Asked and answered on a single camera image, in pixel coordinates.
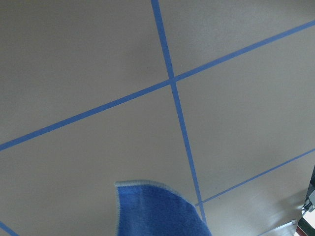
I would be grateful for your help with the blue microfibre towel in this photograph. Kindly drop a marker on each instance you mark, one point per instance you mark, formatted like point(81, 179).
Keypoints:
point(149, 208)

